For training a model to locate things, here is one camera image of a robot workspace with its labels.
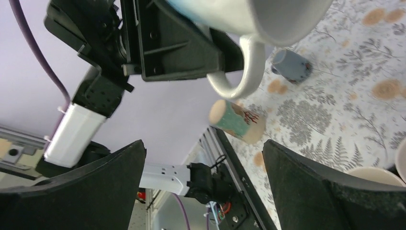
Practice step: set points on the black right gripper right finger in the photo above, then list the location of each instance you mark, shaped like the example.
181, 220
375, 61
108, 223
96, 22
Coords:
311, 196

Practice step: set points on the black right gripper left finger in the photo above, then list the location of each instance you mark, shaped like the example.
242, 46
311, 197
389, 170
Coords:
96, 196

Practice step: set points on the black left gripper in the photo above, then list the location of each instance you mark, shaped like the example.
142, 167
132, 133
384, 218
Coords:
156, 41

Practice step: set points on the salmon pink ceramic mug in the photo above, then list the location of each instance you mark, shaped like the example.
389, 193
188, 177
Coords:
377, 175

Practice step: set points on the beige teal ceramic mug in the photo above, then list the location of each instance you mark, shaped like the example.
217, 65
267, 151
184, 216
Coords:
237, 121

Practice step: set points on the blue white ceramic mug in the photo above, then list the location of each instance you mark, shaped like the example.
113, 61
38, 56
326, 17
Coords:
258, 23

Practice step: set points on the green ceramic mug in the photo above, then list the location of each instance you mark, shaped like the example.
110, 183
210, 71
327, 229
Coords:
400, 160

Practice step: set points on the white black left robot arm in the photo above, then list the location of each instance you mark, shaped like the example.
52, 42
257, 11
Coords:
95, 100

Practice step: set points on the grey ceramic mug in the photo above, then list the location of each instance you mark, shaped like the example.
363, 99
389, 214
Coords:
292, 66

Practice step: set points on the floral patterned tablecloth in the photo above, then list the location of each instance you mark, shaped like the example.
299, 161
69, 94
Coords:
351, 111

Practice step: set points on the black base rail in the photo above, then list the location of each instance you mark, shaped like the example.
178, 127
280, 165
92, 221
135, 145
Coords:
247, 211

